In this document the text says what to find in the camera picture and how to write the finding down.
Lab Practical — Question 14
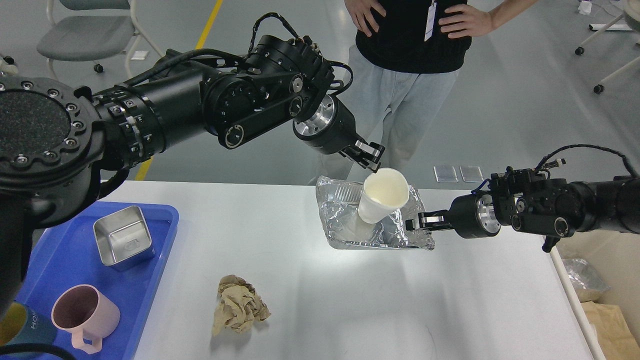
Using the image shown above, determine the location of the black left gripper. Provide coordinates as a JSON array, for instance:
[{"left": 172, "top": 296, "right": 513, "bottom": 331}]
[{"left": 292, "top": 95, "right": 386, "bottom": 173}]

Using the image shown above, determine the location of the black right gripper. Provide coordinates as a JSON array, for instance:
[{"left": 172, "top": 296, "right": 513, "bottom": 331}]
[{"left": 405, "top": 193, "right": 502, "bottom": 239}]

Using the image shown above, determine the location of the white paper cup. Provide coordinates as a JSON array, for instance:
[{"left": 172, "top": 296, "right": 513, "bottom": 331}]
[{"left": 358, "top": 167, "right": 409, "bottom": 224}]

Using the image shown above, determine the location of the aluminium foil tray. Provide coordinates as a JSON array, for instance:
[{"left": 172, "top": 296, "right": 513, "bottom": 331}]
[{"left": 315, "top": 175, "right": 435, "bottom": 251}]

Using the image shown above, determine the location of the stainless steel rectangular tin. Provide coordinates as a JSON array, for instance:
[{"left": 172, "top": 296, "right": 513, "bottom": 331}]
[{"left": 93, "top": 205, "right": 155, "bottom": 272}]

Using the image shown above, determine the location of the pink plastic mug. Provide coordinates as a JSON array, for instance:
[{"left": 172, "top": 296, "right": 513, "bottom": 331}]
[{"left": 50, "top": 284, "right": 121, "bottom": 354}]

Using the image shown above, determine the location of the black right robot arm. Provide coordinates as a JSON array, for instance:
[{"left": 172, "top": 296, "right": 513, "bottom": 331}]
[{"left": 403, "top": 146, "right": 640, "bottom": 253}]

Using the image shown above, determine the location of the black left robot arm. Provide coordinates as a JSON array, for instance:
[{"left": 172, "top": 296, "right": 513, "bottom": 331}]
[{"left": 0, "top": 12, "right": 385, "bottom": 314}]

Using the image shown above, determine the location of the clear floor plate left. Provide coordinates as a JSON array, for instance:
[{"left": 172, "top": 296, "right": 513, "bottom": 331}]
[{"left": 433, "top": 165, "right": 459, "bottom": 183}]

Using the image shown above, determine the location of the clear floor plate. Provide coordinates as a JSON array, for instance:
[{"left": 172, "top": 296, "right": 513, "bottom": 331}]
[
  {"left": 433, "top": 165, "right": 459, "bottom": 183},
  {"left": 458, "top": 165, "right": 485, "bottom": 183}
]

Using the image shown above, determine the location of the clear floor plate right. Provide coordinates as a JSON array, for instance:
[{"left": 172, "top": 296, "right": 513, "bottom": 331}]
[{"left": 458, "top": 165, "right": 485, "bottom": 183}]

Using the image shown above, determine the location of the standing person in jeans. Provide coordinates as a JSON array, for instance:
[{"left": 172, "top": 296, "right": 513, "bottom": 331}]
[{"left": 315, "top": 0, "right": 541, "bottom": 186}]

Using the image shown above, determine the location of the crumpled clear plastic bag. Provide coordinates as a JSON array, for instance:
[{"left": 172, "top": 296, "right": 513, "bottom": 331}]
[{"left": 562, "top": 258, "right": 611, "bottom": 303}]

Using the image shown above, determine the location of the white plastic bin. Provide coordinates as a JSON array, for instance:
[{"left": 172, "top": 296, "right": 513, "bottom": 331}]
[{"left": 551, "top": 230, "right": 640, "bottom": 360}]

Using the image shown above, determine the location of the crumpled brown paper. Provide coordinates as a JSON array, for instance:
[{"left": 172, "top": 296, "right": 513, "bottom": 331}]
[{"left": 212, "top": 275, "right": 271, "bottom": 337}]

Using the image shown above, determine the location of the brown paper bag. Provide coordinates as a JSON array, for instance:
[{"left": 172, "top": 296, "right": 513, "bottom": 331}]
[{"left": 581, "top": 301, "right": 640, "bottom": 360}]

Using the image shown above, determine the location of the white chair base right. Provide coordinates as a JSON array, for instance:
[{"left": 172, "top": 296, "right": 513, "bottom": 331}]
[{"left": 574, "top": 0, "right": 640, "bottom": 95}]

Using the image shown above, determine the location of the grey wheeled chair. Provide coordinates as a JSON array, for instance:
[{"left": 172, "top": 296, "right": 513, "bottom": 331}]
[{"left": 36, "top": 0, "right": 163, "bottom": 80}]

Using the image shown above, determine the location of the blue plastic tray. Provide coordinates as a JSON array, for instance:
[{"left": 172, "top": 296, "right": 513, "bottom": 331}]
[{"left": 16, "top": 202, "right": 179, "bottom": 360}]

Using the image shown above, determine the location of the teal mug yellow inside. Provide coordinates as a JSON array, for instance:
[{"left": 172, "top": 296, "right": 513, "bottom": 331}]
[{"left": 0, "top": 301, "right": 58, "bottom": 346}]

